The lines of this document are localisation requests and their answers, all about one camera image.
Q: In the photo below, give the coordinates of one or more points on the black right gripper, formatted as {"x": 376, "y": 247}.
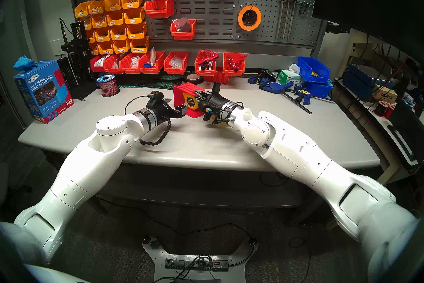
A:
{"x": 222, "y": 106}

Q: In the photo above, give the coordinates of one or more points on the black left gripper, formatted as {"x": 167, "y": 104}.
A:
{"x": 164, "y": 112}

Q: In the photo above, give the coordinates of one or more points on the crimson plastic storage bin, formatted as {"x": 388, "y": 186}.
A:
{"x": 180, "y": 90}

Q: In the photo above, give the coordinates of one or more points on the yellow tape measure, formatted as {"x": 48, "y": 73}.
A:
{"x": 191, "y": 101}

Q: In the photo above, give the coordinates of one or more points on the cream masking tape roll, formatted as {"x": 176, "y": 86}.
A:
{"x": 220, "y": 125}

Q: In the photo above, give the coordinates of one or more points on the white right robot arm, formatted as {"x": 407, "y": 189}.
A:
{"x": 298, "y": 166}

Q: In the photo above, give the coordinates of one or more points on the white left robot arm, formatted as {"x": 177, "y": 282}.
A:
{"x": 86, "y": 159}

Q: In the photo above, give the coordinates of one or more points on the green white tissue box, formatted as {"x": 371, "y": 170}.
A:
{"x": 287, "y": 78}

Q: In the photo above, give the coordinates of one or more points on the blue cleaning cloths box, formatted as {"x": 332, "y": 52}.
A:
{"x": 41, "y": 93}

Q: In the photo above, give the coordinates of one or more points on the dark blue storage box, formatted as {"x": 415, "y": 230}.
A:
{"x": 359, "y": 81}

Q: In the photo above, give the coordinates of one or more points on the brown cardboard box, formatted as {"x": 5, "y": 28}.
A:
{"x": 384, "y": 96}

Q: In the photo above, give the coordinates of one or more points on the red plastic parts bin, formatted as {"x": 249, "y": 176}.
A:
{"x": 223, "y": 78}
{"x": 127, "y": 70}
{"x": 155, "y": 69}
{"x": 111, "y": 69}
{"x": 158, "y": 13}
{"x": 175, "y": 71}
{"x": 233, "y": 73}
{"x": 96, "y": 68}
{"x": 205, "y": 72}
{"x": 182, "y": 36}

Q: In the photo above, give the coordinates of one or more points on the black tape roll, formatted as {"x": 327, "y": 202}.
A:
{"x": 193, "y": 78}

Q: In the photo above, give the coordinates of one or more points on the green cutting mat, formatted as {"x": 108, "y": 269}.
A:
{"x": 142, "y": 87}

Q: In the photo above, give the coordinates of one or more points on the clear plastic bag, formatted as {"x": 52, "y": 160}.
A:
{"x": 176, "y": 62}
{"x": 181, "y": 24}

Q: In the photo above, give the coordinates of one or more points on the small blue plastic item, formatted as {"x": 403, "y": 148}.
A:
{"x": 147, "y": 65}

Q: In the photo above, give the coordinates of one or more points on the white paper packet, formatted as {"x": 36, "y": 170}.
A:
{"x": 152, "y": 55}

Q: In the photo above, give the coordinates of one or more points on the yellow labelled parts bin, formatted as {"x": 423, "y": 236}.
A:
{"x": 86, "y": 26}
{"x": 82, "y": 13}
{"x": 114, "y": 7}
{"x": 99, "y": 24}
{"x": 105, "y": 51}
{"x": 116, "y": 22}
{"x": 91, "y": 39}
{"x": 118, "y": 36}
{"x": 139, "y": 49}
{"x": 121, "y": 50}
{"x": 94, "y": 51}
{"x": 132, "y": 4}
{"x": 102, "y": 38}
{"x": 136, "y": 35}
{"x": 134, "y": 20}
{"x": 97, "y": 10}

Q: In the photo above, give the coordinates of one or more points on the orange tape roll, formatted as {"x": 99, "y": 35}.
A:
{"x": 239, "y": 18}

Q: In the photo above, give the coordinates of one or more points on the white crumpled paper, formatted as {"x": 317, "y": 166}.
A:
{"x": 99, "y": 61}

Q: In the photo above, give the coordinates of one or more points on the blue bar clamp yellow label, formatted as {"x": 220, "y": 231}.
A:
{"x": 303, "y": 93}

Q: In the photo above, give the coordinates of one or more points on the blue plastic bin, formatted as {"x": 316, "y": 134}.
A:
{"x": 319, "y": 74}
{"x": 318, "y": 89}

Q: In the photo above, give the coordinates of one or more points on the black metal stand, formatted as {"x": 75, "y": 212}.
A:
{"x": 77, "y": 45}

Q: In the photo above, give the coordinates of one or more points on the black soldering pen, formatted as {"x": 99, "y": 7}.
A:
{"x": 63, "y": 28}

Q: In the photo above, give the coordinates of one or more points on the blue cloth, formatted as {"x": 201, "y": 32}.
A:
{"x": 25, "y": 62}

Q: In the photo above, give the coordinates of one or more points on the black power strip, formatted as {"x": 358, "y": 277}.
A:
{"x": 195, "y": 264}

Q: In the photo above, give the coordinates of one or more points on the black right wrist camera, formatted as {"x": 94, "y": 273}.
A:
{"x": 209, "y": 112}

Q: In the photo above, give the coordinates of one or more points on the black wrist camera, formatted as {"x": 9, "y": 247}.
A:
{"x": 209, "y": 112}
{"x": 155, "y": 96}

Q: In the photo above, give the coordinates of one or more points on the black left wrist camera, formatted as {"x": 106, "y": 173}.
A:
{"x": 155, "y": 96}

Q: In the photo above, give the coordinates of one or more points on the grey pegboard wall panel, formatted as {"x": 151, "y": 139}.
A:
{"x": 212, "y": 3}

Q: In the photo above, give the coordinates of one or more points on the white wall switch plate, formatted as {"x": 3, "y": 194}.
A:
{"x": 55, "y": 47}

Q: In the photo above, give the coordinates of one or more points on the black monitor mount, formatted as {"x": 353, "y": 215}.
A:
{"x": 334, "y": 28}

